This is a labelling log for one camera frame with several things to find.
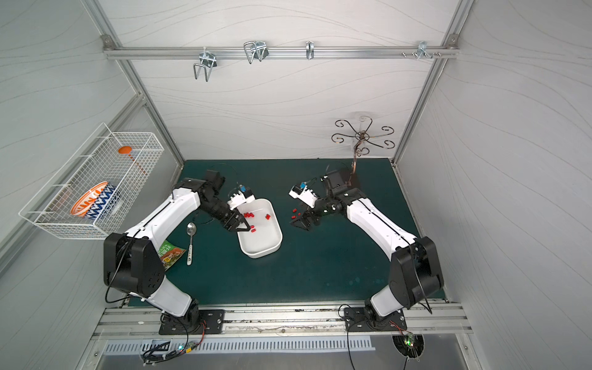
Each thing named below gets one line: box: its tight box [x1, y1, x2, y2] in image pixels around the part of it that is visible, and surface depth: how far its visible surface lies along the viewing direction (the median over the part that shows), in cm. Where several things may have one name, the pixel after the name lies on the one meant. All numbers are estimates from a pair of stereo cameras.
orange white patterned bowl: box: [70, 181, 109, 217], surface depth 65 cm
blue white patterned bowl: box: [84, 182, 121, 220], surface depth 60 cm
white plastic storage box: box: [236, 198, 283, 259], surface depth 95 cm
